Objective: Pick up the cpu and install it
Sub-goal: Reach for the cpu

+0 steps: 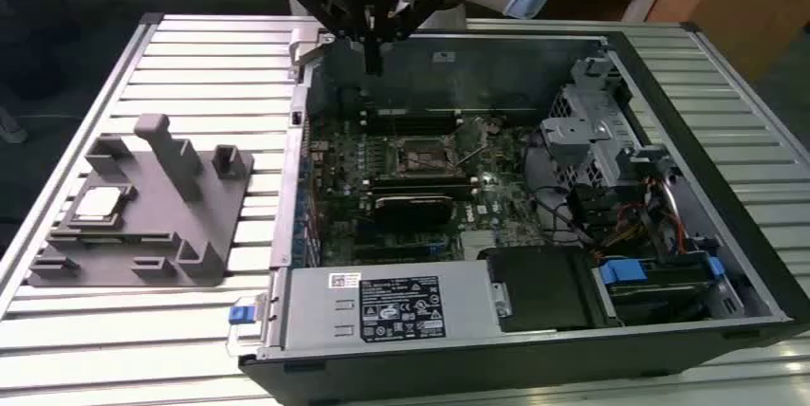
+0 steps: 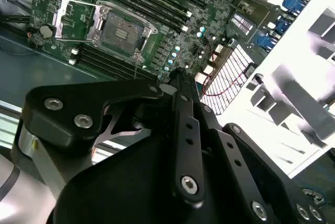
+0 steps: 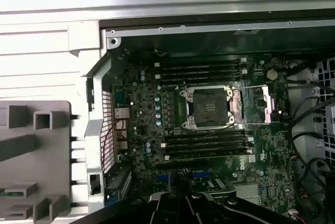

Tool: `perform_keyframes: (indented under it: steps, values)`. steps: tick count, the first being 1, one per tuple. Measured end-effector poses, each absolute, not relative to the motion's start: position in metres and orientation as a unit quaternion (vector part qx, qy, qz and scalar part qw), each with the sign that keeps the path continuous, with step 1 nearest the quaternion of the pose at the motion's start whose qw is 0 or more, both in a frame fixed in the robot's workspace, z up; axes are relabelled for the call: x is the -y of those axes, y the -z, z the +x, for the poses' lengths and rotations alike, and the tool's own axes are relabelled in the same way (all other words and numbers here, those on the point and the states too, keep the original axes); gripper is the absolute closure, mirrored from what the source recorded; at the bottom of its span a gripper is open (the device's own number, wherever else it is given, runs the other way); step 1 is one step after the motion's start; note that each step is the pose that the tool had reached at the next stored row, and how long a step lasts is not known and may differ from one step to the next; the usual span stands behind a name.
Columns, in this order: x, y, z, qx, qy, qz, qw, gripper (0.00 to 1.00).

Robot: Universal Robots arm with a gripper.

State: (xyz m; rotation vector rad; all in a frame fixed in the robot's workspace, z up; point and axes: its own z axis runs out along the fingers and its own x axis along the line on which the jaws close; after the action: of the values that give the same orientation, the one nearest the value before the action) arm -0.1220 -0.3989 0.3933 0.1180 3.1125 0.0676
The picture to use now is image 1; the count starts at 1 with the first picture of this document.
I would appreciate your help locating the grey chair foot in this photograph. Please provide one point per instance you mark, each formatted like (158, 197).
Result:
(10, 131)

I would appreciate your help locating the silver power supply unit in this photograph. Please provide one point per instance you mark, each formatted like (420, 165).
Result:
(303, 311)

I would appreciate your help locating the blue case latch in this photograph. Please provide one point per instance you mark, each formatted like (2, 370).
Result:
(240, 315)

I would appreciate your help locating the black graphics card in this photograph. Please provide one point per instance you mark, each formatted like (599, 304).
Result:
(411, 209)

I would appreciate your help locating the white case wall sticker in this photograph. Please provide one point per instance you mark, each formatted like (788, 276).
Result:
(444, 57)

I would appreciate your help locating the hard disk in blue carrier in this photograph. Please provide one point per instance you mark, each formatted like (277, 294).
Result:
(623, 272)

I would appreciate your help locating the round coin battery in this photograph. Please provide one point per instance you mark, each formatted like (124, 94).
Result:
(492, 126)

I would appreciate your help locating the RAM slot with white clips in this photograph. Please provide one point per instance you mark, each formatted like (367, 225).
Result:
(411, 125)
(411, 115)

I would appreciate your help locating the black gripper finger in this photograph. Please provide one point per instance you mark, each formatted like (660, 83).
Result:
(369, 57)
(377, 57)

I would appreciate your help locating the silver finned heatsink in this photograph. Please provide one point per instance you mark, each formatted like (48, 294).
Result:
(477, 240)

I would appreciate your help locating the silver CPU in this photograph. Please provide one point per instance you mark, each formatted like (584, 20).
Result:
(100, 203)

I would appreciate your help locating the CPU socket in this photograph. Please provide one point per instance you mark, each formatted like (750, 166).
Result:
(411, 145)

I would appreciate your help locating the black open PC case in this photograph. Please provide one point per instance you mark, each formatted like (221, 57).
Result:
(443, 377)

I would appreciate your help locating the grey parts rack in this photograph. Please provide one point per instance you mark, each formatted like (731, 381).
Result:
(157, 235)

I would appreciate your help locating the black plastic shroud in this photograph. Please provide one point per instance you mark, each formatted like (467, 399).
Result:
(537, 287)

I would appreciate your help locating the green motherboard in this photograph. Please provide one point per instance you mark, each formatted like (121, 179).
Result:
(505, 164)

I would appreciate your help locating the grey metal drive cage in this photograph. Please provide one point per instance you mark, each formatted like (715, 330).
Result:
(569, 135)

